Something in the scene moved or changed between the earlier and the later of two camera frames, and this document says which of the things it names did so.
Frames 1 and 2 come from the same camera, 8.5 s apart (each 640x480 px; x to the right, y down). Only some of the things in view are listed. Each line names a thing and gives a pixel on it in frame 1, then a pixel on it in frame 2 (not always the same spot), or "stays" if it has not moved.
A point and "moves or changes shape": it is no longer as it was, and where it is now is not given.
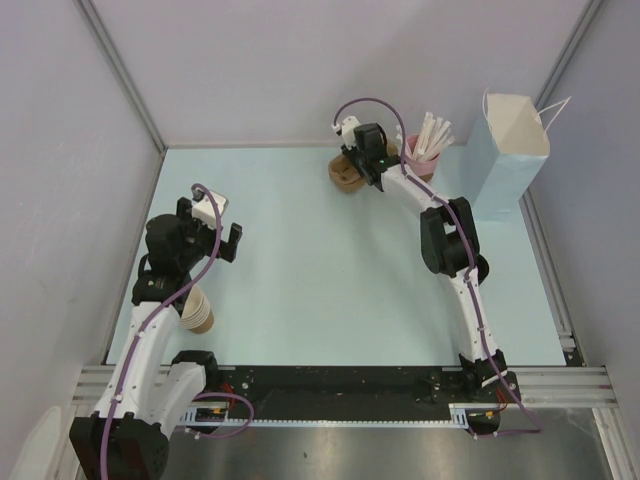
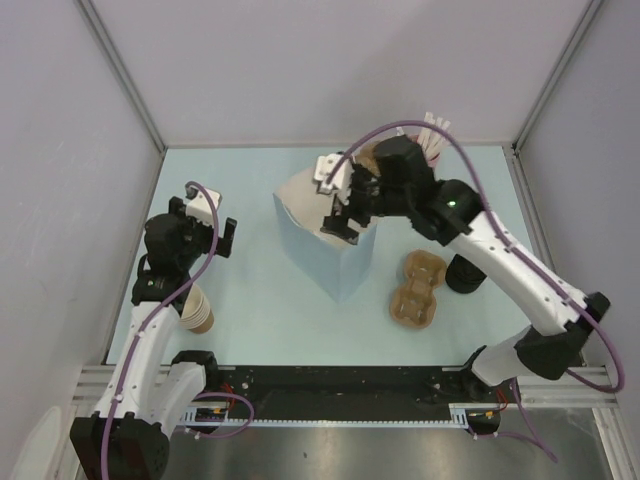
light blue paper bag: [505, 153] to [335, 264]
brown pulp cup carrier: [345, 176] moves or changes shape
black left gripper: [186, 221] stays
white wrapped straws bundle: [434, 137] stays
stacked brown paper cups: [197, 315] stays
